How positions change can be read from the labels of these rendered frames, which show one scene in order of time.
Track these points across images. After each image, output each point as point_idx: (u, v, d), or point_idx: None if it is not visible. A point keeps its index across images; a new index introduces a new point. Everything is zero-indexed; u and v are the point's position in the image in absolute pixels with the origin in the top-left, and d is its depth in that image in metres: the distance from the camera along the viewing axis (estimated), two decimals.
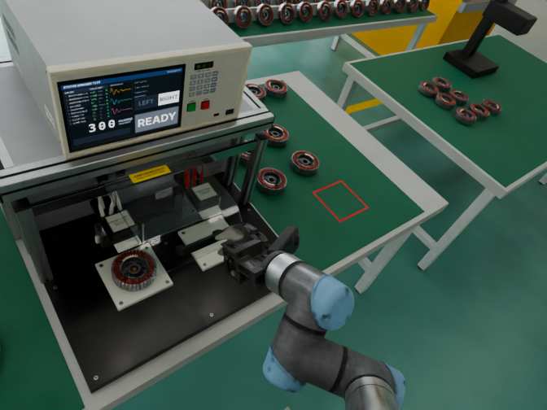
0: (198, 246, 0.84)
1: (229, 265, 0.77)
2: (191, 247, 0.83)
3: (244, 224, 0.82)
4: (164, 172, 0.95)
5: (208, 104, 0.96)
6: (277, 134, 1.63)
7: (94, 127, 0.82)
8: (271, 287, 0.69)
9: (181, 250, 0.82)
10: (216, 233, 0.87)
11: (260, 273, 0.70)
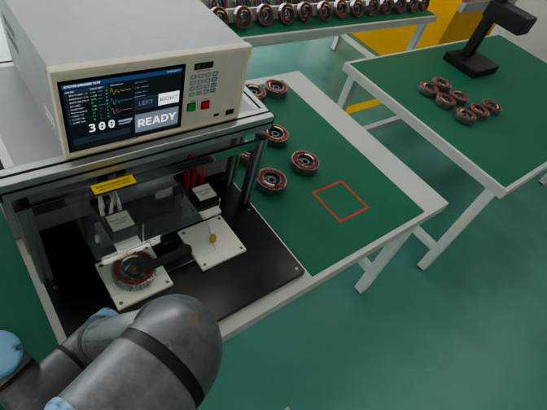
0: (160, 262, 0.79)
1: None
2: (153, 263, 0.78)
3: None
4: (129, 182, 0.90)
5: (208, 104, 0.96)
6: (277, 134, 1.63)
7: (94, 127, 0.82)
8: None
9: (141, 267, 0.77)
10: (181, 248, 0.82)
11: None
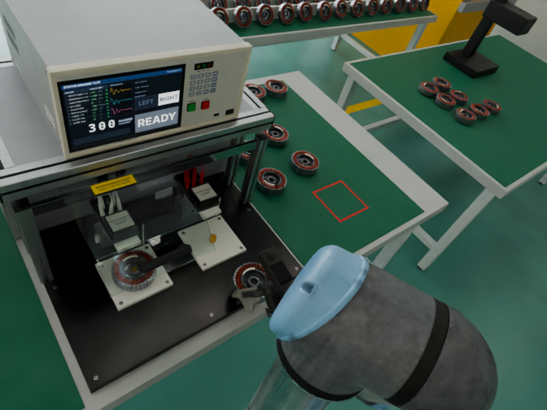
0: (160, 262, 0.79)
1: None
2: (153, 263, 0.78)
3: (250, 294, 0.96)
4: (129, 182, 0.90)
5: (208, 104, 0.96)
6: (277, 134, 1.63)
7: (94, 127, 0.82)
8: None
9: (141, 267, 0.77)
10: (181, 248, 0.82)
11: None
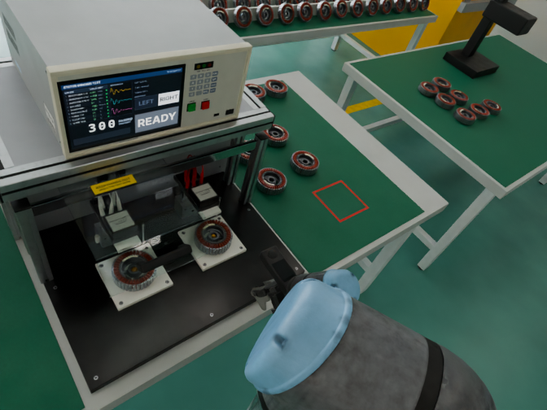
0: (160, 262, 0.79)
1: None
2: (153, 263, 0.78)
3: (255, 294, 0.97)
4: (129, 182, 0.90)
5: (208, 104, 0.96)
6: (277, 134, 1.63)
7: (94, 127, 0.82)
8: None
9: (141, 267, 0.77)
10: (181, 248, 0.82)
11: None
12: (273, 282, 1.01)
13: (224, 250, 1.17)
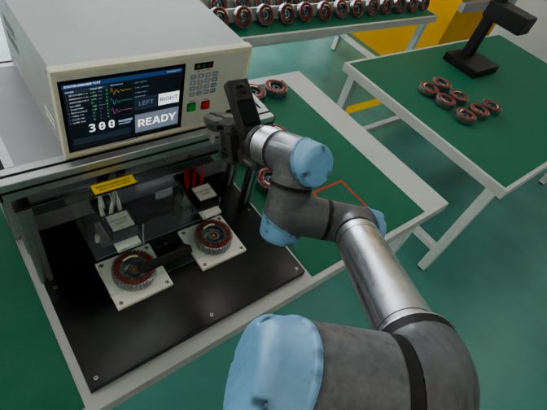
0: (160, 262, 0.79)
1: None
2: (153, 263, 0.78)
3: (207, 124, 0.82)
4: (129, 182, 0.90)
5: (208, 104, 0.96)
6: None
7: (94, 127, 0.82)
8: None
9: (141, 267, 0.77)
10: (181, 248, 0.82)
11: (258, 163, 0.78)
12: (225, 118, 0.85)
13: (224, 250, 1.17)
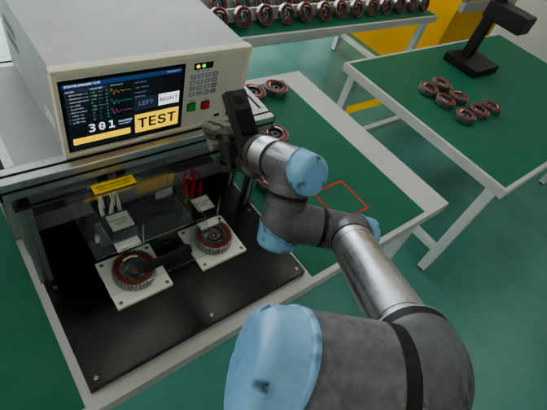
0: (160, 262, 0.79)
1: None
2: (153, 263, 0.78)
3: (206, 133, 0.84)
4: (129, 182, 0.90)
5: (208, 104, 0.96)
6: (277, 134, 1.63)
7: (94, 127, 0.82)
8: None
9: (141, 267, 0.77)
10: (181, 248, 0.82)
11: (255, 172, 0.79)
12: (224, 127, 0.86)
13: (224, 250, 1.17)
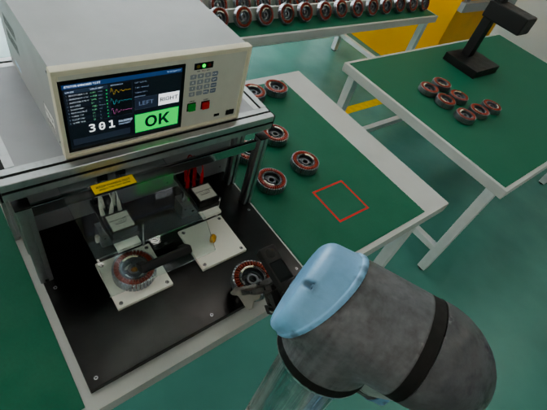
0: (160, 262, 0.79)
1: None
2: (153, 263, 0.78)
3: (250, 291, 0.97)
4: (129, 182, 0.90)
5: (208, 104, 0.96)
6: (277, 134, 1.63)
7: (94, 127, 0.82)
8: None
9: (141, 267, 0.77)
10: (181, 248, 0.82)
11: None
12: None
13: (264, 295, 1.05)
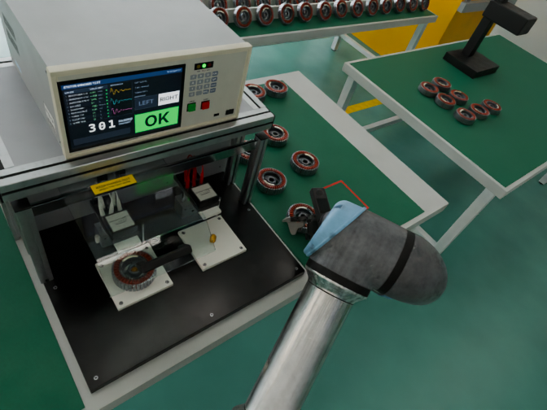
0: (160, 262, 0.79)
1: None
2: (153, 263, 0.78)
3: (297, 218, 1.26)
4: (129, 182, 0.90)
5: (208, 104, 0.96)
6: (277, 134, 1.63)
7: (94, 127, 0.82)
8: None
9: (141, 267, 0.77)
10: (181, 248, 0.82)
11: None
12: None
13: None
